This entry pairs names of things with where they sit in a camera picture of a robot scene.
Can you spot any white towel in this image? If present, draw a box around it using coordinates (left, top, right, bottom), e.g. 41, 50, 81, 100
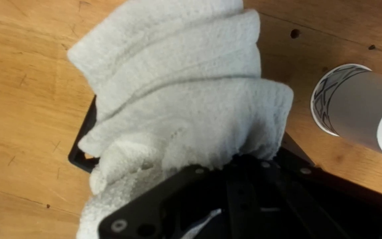
65, 0, 296, 239

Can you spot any black perforated basket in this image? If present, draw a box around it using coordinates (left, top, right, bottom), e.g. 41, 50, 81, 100
66, 92, 317, 175

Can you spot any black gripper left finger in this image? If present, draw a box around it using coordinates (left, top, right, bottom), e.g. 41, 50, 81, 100
97, 152, 263, 239

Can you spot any white paper cup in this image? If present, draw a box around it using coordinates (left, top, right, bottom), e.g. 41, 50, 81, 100
309, 62, 382, 163

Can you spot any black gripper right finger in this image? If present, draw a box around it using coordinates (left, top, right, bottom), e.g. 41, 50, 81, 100
243, 152, 382, 239

